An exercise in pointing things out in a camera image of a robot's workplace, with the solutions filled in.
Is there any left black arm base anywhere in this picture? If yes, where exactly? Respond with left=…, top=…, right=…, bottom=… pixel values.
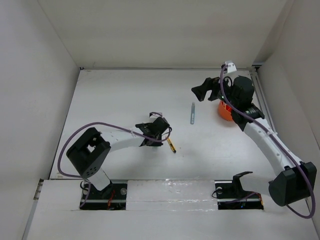
left=79, top=180, right=128, bottom=211

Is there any orange round compartment container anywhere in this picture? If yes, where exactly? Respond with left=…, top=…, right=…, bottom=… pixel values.
left=217, top=100, right=233, bottom=122

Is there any yellow black utility knife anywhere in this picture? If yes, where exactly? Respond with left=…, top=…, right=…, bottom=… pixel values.
left=167, top=138, right=177, bottom=153

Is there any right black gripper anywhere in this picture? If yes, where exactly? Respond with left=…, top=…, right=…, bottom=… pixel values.
left=191, top=73, right=239, bottom=109

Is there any blue grey utility knife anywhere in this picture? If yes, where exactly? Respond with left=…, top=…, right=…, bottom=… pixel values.
left=190, top=102, right=196, bottom=125

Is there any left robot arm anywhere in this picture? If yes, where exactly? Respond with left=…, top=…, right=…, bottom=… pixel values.
left=66, top=114, right=171, bottom=199

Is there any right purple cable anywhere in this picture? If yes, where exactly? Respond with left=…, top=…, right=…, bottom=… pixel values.
left=219, top=64, right=316, bottom=219

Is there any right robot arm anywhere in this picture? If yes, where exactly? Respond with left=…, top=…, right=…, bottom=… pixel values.
left=191, top=61, right=317, bottom=208

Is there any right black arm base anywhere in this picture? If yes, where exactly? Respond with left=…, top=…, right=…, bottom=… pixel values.
left=211, top=171, right=264, bottom=210

